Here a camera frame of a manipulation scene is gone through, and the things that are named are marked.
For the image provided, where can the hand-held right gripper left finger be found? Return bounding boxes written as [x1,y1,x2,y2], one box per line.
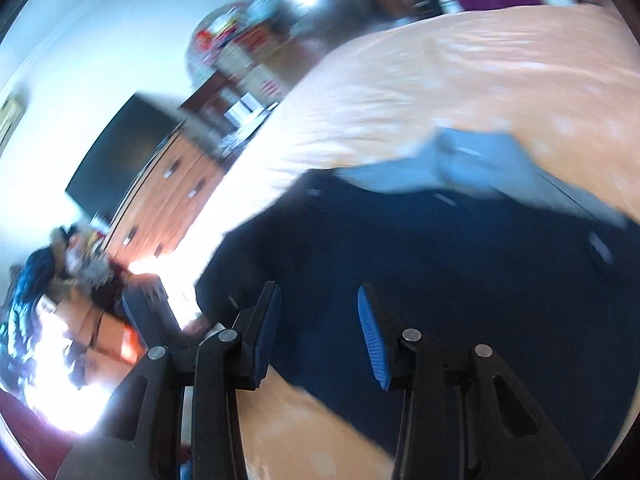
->
[55,281,283,480]

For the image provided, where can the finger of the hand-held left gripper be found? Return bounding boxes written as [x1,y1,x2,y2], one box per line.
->
[121,280,183,348]

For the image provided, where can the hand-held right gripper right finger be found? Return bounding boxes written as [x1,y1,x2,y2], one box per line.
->
[357,284,586,480]

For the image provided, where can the navy shorts with grey waistband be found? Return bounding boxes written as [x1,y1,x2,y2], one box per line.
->
[192,127,640,461]

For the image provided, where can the wooden dresser with drawers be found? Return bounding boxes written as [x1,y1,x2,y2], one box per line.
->
[102,122,226,261]

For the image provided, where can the blue shiny cloth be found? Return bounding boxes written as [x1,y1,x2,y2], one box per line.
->
[0,250,56,361]

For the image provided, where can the black flat television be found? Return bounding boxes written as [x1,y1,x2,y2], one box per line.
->
[65,92,186,216]

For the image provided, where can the orange printed blanket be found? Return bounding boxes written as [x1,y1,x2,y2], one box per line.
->
[165,2,640,480]

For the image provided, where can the cardboard boxes stack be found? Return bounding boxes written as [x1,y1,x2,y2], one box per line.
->
[185,2,281,91]

